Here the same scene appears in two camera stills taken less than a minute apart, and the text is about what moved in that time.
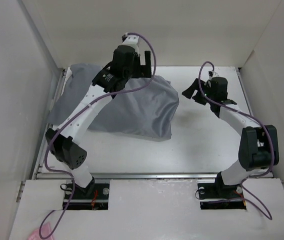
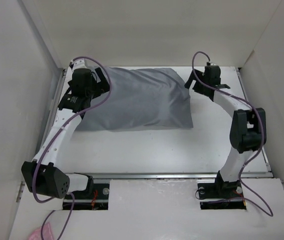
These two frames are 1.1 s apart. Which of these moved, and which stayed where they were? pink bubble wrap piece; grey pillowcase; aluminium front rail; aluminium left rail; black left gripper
Moved: black left gripper; grey pillowcase
Stayed: pink bubble wrap piece; aluminium left rail; aluminium front rail
